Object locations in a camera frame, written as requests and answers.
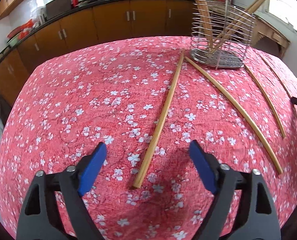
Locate bamboo chopstick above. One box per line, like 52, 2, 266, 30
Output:
260, 55, 292, 99
244, 64, 286, 138
186, 57, 285, 174
132, 51, 184, 189

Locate brown lower kitchen cabinets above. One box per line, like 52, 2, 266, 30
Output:
0, 0, 196, 105

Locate cream wooden side table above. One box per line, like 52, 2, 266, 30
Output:
251, 15, 291, 59

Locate chopstick leaning right in holder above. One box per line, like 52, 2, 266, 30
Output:
208, 0, 264, 55

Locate chopstick leaning in holder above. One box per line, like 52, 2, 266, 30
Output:
208, 0, 264, 55
187, 0, 214, 52

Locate pink floral tablecloth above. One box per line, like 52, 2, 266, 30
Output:
0, 37, 297, 239

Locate chopstick leaning left in holder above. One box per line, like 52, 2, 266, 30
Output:
187, 0, 214, 52

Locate dark cutting board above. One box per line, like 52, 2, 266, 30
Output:
46, 0, 72, 20

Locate red bottle on counter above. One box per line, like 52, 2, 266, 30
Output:
72, 0, 79, 7

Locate steel wire utensil holder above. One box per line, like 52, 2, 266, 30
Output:
190, 0, 255, 69

